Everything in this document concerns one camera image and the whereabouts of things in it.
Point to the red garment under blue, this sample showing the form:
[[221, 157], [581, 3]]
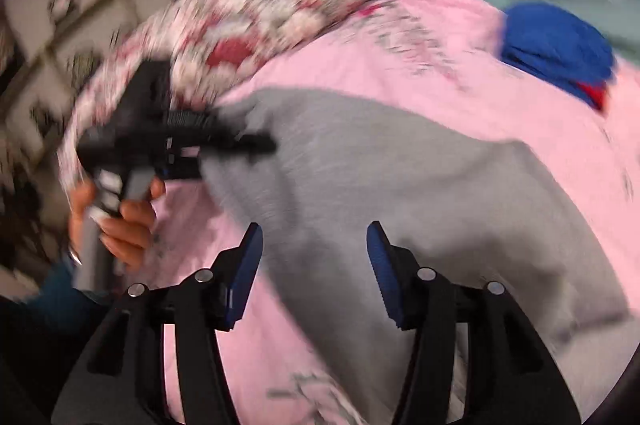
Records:
[[595, 95]]

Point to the person's left hand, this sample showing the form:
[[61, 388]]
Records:
[[126, 237]]

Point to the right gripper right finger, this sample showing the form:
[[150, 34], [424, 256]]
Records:
[[512, 378]]

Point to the pink floral bed sheet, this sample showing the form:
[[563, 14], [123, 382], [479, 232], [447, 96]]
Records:
[[436, 59]]

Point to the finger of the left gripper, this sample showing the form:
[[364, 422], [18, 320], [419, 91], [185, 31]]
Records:
[[252, 144]]

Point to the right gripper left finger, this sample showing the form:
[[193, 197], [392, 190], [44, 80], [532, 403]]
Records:
[[121, 377]]

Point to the blue folded garment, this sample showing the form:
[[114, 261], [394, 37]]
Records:
[[555, 46]]

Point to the person's left forearm sleeve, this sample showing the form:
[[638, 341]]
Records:
[[60, 305]]

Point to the floral red white quilt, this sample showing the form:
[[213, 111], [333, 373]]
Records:
[[213, 46]]

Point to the grey sweatpants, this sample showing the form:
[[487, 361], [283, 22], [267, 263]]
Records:
[[473, 210]]

